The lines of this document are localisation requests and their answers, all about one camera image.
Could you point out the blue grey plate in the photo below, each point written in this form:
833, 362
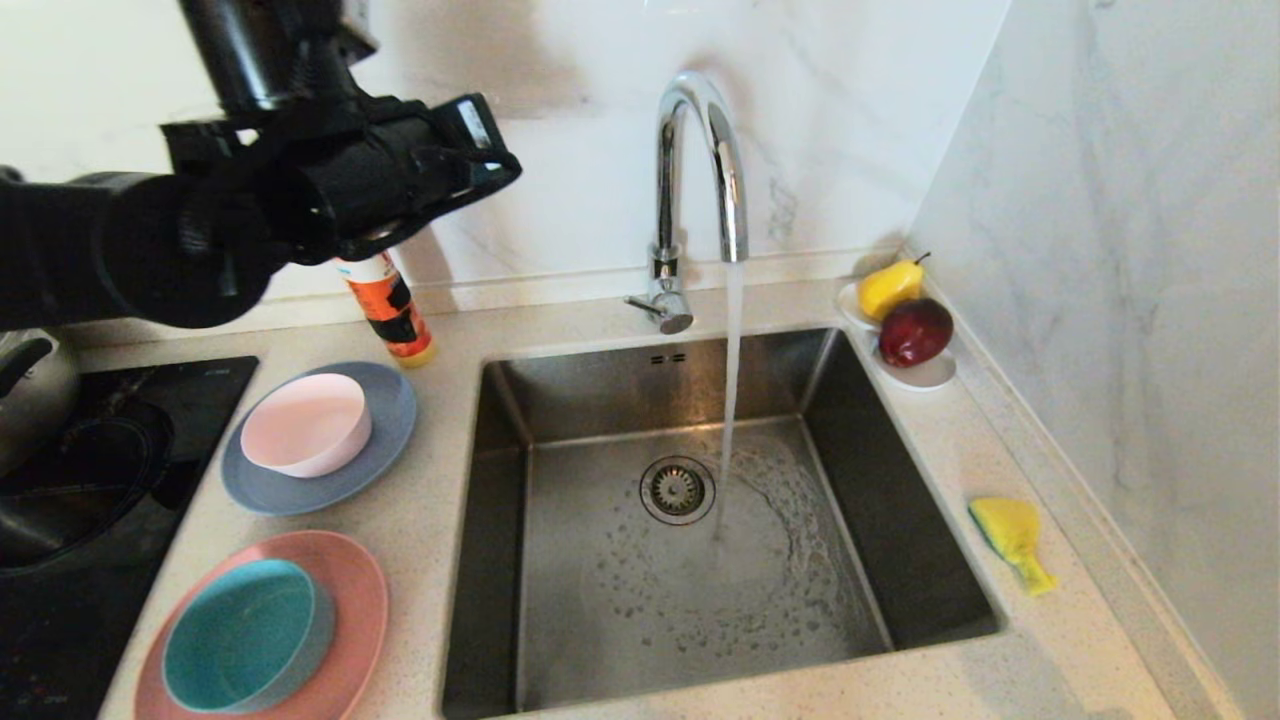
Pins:
300, 495

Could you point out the stainless steel sink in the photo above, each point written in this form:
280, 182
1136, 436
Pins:
600, 620

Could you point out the steel pot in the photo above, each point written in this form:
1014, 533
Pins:
30, 400

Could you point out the chrome gooseneck faucet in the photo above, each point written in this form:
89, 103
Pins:
668, 200

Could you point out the yellow green sponge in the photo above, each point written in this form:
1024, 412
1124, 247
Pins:
1008, 527

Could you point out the white fruit dish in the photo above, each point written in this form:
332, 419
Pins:
928, 377

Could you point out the red apple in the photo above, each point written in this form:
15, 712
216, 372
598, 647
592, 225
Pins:
915, 332

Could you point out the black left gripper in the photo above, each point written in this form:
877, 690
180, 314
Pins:
370, 180

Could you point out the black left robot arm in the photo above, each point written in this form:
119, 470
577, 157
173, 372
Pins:
120, 250

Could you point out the pink bowl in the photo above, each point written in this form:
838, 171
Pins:
305, 425

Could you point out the orange dish soap bottle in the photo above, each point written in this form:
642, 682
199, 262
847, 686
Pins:
392, 310

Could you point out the black induction cooktop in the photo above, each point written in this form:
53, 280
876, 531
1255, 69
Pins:
60, 630

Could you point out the yellow pear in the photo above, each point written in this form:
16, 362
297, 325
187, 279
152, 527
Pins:
888, 288

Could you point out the metal sink drain strainer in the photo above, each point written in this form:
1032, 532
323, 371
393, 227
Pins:
678, 491

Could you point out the teal bowl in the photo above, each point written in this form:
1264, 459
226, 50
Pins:
240, 635

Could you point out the pink plate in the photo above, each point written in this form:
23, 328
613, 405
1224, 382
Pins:
358, 600

